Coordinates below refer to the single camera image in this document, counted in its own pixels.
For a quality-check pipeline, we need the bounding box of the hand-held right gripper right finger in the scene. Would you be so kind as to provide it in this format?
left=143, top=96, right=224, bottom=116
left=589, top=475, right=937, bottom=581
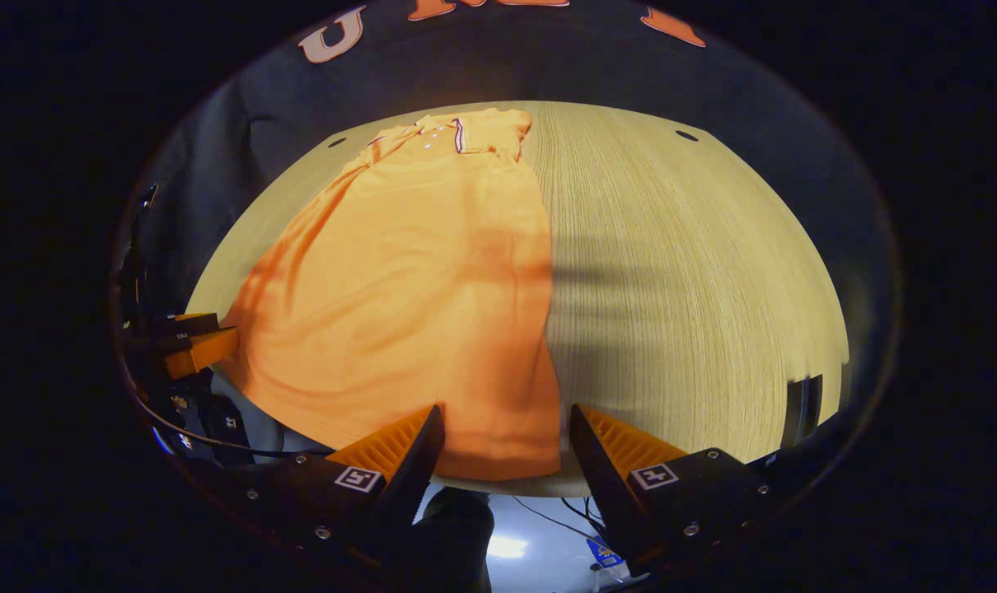
left=569, top=404, right=796, bottom=577

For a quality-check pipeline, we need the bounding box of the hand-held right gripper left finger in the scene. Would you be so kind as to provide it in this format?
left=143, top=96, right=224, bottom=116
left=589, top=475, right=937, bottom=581
left=218, top=404, right=447, bottom=569

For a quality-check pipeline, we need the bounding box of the orange T-shirt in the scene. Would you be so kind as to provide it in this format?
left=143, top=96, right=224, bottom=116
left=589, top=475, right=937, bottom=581
left=218, top=107, right=564, bottom=483

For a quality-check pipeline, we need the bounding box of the blue floor object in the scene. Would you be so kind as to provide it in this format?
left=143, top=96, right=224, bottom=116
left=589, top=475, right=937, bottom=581
left=587, top=537, right=625, bottom=569

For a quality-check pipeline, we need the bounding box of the person's dark leg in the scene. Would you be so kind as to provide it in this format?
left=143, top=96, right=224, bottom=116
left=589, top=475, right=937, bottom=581
left=400, top=488, right=496, bottom=593

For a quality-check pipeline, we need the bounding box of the black rectangular object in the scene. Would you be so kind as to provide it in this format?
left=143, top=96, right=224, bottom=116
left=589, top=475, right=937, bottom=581
left=781, top=375, right=825, bottom=450

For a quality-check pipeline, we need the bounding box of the black backdrop cloth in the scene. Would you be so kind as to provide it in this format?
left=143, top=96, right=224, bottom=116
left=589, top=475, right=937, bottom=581
left=132, top=0, right=903, bottom=396

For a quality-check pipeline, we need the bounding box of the thin black floor cable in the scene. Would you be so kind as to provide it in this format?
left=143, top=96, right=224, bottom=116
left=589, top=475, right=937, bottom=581
left=511, top=494, right=608, bottom=544

